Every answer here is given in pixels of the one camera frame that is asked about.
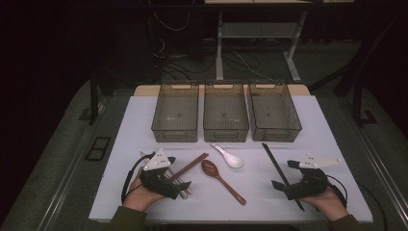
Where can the person's left hand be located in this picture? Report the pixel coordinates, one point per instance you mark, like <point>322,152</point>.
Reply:
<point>138,197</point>

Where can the metal floor rail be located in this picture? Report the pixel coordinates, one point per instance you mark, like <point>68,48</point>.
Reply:
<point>386,173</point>
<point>63,192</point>

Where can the black metal stand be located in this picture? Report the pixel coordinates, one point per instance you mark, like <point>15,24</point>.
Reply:
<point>93,96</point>
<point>357,102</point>

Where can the person's right hand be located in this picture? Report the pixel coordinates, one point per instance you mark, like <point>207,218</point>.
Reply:
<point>330,205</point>

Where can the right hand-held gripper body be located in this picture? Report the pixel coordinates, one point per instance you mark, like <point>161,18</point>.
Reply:
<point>309,184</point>

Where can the silver metal chopsticks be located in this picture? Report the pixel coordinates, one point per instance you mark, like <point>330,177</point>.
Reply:
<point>143,155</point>

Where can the white ceramic spoon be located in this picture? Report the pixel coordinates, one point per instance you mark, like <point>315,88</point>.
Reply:
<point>234,161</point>

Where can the white table mat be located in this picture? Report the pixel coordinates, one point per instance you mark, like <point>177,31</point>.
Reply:
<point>208,208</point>

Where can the grey translucent plastic basket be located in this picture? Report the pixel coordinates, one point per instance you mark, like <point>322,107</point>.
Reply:
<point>272,112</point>
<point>224,112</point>
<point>176,112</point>

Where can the white metal desk frame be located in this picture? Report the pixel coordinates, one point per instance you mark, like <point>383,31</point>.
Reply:
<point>219,48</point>

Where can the silver metal fork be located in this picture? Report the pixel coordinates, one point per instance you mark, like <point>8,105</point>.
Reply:
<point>179,179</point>

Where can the brown wooden spoon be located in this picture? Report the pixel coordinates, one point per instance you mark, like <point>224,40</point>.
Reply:
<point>210,168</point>

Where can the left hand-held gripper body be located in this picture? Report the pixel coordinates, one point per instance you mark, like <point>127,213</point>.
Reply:
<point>157,162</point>

